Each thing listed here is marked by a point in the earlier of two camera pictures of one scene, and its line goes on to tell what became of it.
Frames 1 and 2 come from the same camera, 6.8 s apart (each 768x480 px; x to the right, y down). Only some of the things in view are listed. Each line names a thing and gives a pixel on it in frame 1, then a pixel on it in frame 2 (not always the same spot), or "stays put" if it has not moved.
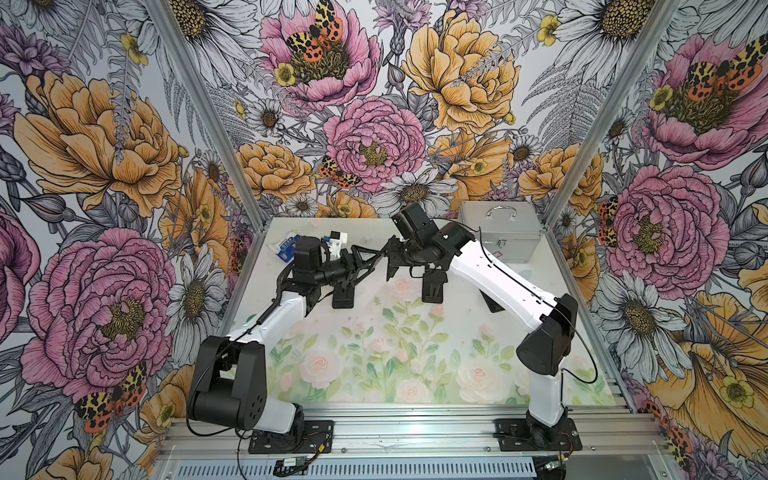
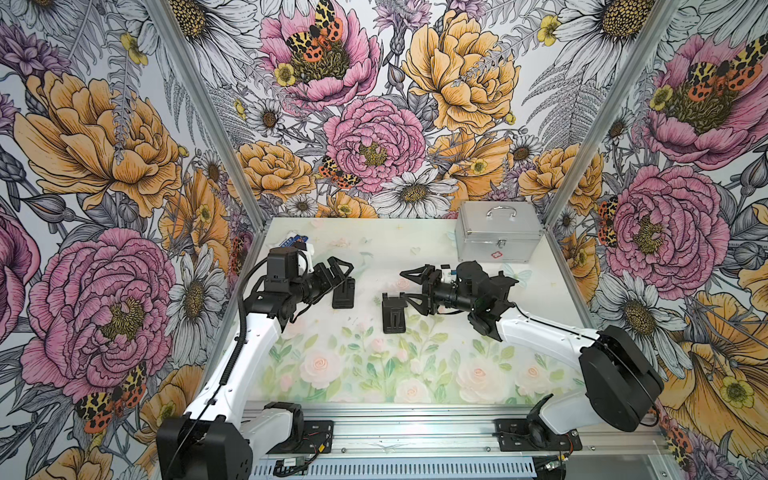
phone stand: x=343 y=296 stays put
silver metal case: x=511 y=230 stays put
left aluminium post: x=171 y=27 stays put
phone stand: x=396 y=255 -> x=394 y=313
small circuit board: x=292 y=465 stays put
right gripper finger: x=391 y=270 -> x=422 y=308
